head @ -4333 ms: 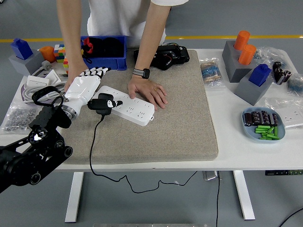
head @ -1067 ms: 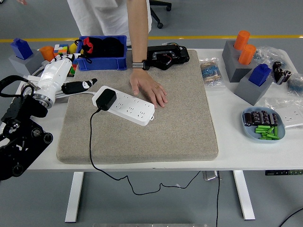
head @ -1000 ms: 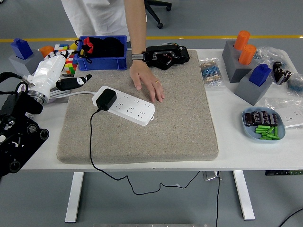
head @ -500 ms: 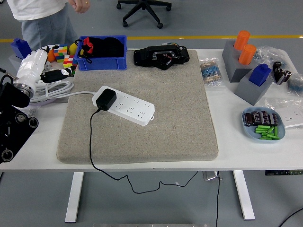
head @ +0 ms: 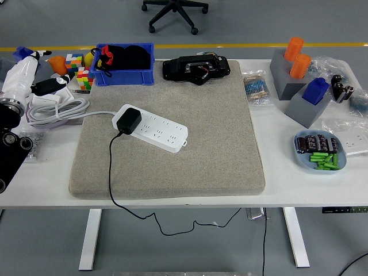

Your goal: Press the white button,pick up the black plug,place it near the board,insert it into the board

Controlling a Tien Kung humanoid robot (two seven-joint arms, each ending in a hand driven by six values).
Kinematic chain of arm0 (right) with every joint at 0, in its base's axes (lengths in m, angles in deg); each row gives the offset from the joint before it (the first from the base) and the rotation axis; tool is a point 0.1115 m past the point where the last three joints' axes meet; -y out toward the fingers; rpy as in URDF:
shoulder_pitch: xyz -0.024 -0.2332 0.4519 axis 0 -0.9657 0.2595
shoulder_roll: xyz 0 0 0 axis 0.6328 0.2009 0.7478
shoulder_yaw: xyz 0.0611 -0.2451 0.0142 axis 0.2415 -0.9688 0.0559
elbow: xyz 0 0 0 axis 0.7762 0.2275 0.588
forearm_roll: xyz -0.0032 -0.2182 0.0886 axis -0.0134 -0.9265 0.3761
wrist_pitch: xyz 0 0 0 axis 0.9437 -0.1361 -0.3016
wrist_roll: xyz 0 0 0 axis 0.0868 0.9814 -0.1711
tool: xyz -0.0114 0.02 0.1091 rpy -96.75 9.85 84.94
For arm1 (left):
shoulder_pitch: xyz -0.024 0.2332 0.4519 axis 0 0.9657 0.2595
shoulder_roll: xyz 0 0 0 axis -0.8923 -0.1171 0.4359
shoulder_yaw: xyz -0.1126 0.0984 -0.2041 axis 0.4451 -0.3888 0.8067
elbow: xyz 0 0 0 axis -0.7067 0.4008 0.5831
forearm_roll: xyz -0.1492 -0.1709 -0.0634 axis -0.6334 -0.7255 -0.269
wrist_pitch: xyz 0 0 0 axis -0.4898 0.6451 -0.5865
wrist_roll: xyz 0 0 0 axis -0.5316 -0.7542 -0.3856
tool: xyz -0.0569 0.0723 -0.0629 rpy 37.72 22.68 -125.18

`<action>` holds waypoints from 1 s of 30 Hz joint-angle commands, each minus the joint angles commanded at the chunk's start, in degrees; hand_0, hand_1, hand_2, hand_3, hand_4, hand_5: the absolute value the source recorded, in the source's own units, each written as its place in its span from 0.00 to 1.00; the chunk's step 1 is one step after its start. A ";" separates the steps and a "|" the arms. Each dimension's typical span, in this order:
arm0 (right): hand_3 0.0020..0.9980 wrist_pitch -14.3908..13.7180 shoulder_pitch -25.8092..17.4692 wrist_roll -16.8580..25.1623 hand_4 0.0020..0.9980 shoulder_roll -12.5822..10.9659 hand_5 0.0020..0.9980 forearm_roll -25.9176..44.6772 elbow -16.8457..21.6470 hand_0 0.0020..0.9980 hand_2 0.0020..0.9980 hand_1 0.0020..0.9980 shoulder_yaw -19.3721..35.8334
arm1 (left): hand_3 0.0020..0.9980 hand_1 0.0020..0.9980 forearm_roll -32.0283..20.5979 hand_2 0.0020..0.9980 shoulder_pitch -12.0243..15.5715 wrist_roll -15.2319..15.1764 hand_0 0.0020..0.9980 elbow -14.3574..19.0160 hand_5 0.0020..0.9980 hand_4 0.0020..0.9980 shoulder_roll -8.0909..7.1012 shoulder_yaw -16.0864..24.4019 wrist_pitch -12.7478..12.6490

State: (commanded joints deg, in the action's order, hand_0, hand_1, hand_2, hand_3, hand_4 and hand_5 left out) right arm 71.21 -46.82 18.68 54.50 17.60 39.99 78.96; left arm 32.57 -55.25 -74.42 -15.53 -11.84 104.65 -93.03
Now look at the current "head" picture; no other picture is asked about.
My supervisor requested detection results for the black plug adapter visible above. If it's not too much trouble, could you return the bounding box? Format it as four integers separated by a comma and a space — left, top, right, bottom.
116, 107, 142, 135

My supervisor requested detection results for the black table control panel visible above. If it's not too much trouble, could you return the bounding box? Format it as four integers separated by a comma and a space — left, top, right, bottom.
321, 206, 368, 214

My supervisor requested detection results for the black office chair base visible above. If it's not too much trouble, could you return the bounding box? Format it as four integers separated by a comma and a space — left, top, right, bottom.
141, 0, 209, 35

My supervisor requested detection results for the bag of resistor strips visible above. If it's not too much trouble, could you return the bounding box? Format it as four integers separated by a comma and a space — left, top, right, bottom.
242, 70, 275, 109

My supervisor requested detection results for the blue peg block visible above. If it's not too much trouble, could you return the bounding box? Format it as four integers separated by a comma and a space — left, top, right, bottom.
13, 46, 34, 63
301, 76, 330, 106

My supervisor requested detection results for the bag of blue resistors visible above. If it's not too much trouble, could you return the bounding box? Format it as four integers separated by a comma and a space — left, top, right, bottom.
348, 89, 368, 116

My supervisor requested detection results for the grey-brown mat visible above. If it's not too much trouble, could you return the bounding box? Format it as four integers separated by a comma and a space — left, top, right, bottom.
68, 59, 266, 201

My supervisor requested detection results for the black machine housing part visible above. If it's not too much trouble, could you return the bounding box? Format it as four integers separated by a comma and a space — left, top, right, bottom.
162, 52, 231, 86

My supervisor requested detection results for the white wall switch plate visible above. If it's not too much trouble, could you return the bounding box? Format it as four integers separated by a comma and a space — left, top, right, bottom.
30, 94, 60, 106
54, 86, 74, 103

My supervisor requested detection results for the black pouch red trim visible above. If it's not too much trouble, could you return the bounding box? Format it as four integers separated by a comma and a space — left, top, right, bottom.
91, 44, 152, 78

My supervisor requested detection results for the hanging black cable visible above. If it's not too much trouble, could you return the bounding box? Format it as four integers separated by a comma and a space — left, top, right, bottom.
260, 208, 269, 276

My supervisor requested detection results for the grey power strip cable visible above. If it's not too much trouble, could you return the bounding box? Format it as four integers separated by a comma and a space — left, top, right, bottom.
27, 98, 116, 127

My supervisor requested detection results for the bag of metal screws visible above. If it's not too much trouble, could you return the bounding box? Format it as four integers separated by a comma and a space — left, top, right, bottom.
17, 129, 47, 163

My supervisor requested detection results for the thin black adapter cord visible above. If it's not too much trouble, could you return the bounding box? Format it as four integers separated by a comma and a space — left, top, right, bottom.
108, 132, 244, 236

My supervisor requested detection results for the light blue plate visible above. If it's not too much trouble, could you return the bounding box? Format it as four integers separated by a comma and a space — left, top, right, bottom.
293, 129, 348, 175

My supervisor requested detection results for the orange plastic cup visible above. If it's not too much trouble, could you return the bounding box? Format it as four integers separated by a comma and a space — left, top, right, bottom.
47, 55, 68, 76

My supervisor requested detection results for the orange cylinder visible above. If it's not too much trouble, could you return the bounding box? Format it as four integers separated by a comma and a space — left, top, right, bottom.
283, 37, 305, 62
289, 53, 312, 80

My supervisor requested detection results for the white power strip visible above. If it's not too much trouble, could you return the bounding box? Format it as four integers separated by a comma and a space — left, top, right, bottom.
111, 103, 189, 154

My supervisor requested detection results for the bag of black capacitors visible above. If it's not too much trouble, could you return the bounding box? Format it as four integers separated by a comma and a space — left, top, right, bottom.
330, 74, 356, 104

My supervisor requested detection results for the multicolour puzzle cube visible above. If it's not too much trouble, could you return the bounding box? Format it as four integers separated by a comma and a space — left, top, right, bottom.
65, 53, 85, 77
76, 67, 95, 90

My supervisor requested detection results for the large grey block holder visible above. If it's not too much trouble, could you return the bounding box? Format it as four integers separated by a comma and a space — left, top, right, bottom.
269, 48, 313, 101

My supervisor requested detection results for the clear plastic bag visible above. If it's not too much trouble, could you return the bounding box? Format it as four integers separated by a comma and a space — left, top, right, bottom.
309, 56, 353, 84
321, 118, 368, 158

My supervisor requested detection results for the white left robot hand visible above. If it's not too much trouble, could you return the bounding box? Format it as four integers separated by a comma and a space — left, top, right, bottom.
1, 50, 72, 100

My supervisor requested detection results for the grey box under table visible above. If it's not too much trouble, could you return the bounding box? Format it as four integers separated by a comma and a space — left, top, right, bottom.
246, 207, 265, 221

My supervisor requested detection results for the black floor cable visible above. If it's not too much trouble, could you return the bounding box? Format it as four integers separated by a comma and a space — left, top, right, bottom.
338, 252, 368, 276

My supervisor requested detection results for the blue plastic bin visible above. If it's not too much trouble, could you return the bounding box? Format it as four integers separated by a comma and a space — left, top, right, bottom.
90, 43, 155, 87

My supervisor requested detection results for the white table leg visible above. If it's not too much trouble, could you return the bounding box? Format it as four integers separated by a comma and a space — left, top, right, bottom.
78, 209, 102, 271
283, 206, 311, 269

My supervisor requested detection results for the white wall socket panel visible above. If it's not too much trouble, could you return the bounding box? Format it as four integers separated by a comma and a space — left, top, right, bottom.
342, 132, 368, 156

